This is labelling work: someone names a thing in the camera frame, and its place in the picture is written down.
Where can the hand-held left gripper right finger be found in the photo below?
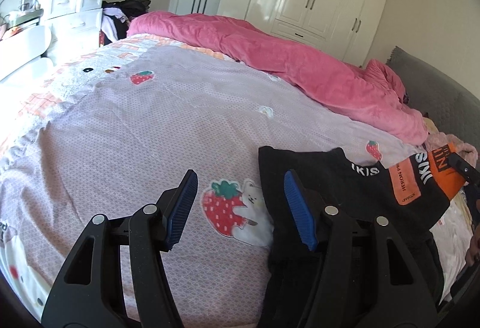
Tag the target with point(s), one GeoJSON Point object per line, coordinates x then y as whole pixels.
{"type": "Point", "coordinates": [300, 211]}

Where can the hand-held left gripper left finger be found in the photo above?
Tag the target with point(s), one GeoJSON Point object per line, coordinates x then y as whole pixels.
{"type": "Point", "coordinates": [180, 208]}

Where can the cluttered side desk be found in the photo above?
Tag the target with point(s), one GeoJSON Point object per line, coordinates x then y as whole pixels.
{"type": "Point", "coordinates": [18, 18]}

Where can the white chair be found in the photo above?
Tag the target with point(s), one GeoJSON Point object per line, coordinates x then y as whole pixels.
{"type": "Point", "coordinates": [26, 46]}

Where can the black printed garment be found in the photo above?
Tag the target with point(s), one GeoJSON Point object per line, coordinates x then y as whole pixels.
{"type": "Point", "coordinates": [337, 181]}

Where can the printed pink bed sheet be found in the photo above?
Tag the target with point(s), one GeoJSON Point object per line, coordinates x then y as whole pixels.
{"type": "Point", "coordinates": [150, 133]}

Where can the grey padded headboard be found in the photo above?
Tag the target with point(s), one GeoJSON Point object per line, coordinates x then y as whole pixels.
{"type": "Point", "coordinates": [442, 95]}

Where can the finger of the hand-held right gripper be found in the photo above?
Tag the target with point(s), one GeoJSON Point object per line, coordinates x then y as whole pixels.
{"type": "Point", "coordinates": [465, 169]}

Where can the white drawer cabinet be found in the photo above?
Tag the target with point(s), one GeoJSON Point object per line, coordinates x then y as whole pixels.
{"type": "Point", "coordinates": [75, 1]}

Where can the pink duvet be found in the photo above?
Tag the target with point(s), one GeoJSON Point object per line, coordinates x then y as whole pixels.
{"type": "Point", "coordinates": [300, 65]}

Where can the blue printed pillow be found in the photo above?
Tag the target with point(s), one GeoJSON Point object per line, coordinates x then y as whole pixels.
{"type": "Point", "coordinates": [407, 97]}

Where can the pile of dark clothes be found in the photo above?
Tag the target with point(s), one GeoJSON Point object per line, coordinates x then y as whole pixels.
{"type": "Point", "coordinates": [123, 13]}

